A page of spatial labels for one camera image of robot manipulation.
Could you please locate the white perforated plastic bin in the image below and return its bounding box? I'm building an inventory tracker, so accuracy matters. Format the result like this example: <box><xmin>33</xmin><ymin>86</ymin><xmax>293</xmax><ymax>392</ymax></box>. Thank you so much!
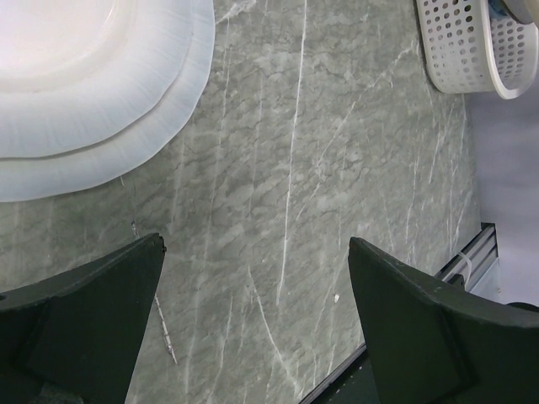
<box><xmin>416</xmin><ymin>0</ymin><xmax>538</xmax><ymax>99</ymax></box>

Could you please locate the aluminium rail frame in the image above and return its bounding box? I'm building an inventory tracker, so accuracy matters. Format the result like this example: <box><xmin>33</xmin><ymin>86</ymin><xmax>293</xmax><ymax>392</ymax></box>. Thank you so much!
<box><xmin>434</xmin><ymin>223</ymin><xmax>499</xmax><ymax>293</ymax></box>

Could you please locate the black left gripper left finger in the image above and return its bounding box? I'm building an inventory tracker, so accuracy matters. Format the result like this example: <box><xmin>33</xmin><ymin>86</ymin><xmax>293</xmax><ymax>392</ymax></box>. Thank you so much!
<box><xmin>1</xmin><ymin>233</ymin><xmax>166</xmax><ymax>403</ymax></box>

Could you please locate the black table front frame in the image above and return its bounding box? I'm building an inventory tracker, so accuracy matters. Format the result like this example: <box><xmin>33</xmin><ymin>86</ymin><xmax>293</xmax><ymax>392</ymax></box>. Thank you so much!
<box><xmin>300</xmin><ymin>343</ymin><xmax>380</xmax><ymax>404</ymax></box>

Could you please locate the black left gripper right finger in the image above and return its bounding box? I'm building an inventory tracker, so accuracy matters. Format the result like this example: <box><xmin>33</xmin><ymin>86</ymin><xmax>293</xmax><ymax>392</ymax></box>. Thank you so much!
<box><xmin>348</xmin><ymin>237</ymin><xmax>538</xmax><ymax>403</ymax></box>

